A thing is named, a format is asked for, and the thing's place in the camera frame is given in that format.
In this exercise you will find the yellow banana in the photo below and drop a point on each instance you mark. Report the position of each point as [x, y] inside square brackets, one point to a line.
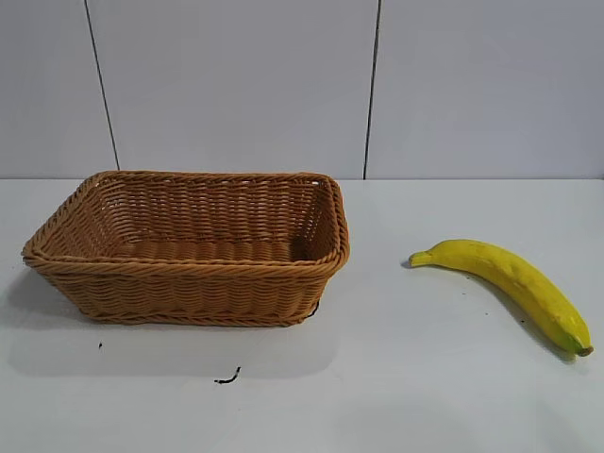
[514, 278]

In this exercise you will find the brown woven wicker basket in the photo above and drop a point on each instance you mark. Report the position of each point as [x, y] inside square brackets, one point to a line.
[189, 288]

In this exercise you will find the small black scrap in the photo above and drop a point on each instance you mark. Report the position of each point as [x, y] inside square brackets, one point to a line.
[228, 378]

